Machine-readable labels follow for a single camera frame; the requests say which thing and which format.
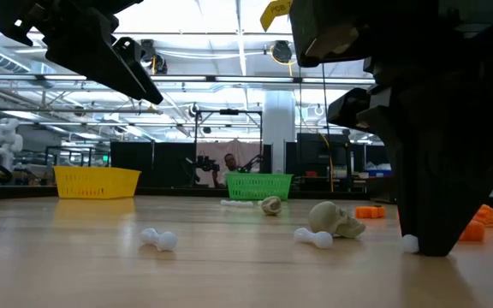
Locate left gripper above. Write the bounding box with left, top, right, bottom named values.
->
left=0, top=0, right=165, bottom=105

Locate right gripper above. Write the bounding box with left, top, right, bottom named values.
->
left=326, top=16, right=493, bottom=258

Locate black partition screen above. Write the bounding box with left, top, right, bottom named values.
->
left=351, top=144, right=392, bottom=179
left=109, top=141, right=197, bottom=188

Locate beige plastic skull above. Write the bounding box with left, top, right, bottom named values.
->
left=259, top=195, right=283, bottom=216
left=306, top=201, right=367, bottom=240

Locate yellow plastic basket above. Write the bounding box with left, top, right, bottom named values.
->
left=53, top=165, right=142, bottom=200

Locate black cabinet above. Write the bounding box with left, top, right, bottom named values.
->
left=284, top=133, right=351, bottom=179

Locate person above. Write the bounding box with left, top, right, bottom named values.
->
left=211, top=152, right=241, bottom=188

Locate pink curtain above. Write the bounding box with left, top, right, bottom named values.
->
left=195, top=139, right=265, bottom=188

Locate white building column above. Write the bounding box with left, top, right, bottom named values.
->
left=263, top=90, right=297, bottom=174

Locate green plastic basket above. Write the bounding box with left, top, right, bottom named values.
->
left=226, top=172, right=295, bottom=202

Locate black ceiling cable reel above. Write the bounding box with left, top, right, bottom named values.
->
left=140, top=38, right=169, bottom=76
left=269, top=39, right=301, bottom=78

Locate black stand frame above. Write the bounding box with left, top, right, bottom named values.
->
left=193, top=109, right=264, bottom=188

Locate black hanging cable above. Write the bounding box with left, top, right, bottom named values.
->
left=321, top=63, right=336, bottom=193

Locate black table frame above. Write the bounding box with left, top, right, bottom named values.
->
left=0, top=183, right=493, bottom=210

